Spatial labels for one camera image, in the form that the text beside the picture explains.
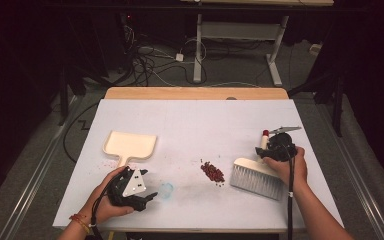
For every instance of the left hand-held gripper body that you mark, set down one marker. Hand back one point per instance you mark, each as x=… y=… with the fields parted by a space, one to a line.
x=133 y=183

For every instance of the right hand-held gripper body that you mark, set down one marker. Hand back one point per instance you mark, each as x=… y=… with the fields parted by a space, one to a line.
x=280 y=146

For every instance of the cream hand brush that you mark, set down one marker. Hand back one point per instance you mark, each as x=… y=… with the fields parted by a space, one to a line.
x=256 y=178

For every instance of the cream dustpan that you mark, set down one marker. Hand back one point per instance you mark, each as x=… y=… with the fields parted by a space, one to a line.
x=130 y=146

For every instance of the pile of red and green beans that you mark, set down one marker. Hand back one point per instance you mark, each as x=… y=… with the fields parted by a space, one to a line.
x=212 y=172

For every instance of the person's right hand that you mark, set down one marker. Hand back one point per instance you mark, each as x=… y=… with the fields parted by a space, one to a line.
x=299 y=173

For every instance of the person's left hand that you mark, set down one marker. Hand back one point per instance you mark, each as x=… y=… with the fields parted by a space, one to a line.
x=105 y=211

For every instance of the black metal stand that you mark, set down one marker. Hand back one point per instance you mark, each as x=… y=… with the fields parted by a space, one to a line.
x=337 y=110
x=63 y=100

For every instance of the white power adapter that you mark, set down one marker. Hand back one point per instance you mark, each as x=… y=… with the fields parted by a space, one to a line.
x=179 y=57

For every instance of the metal floor rail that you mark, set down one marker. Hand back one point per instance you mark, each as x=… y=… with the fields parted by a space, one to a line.
x=360 y=186
x=33 y=180

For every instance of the desk with white metal frame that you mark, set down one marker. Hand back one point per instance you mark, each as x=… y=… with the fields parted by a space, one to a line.
x=240 y=30

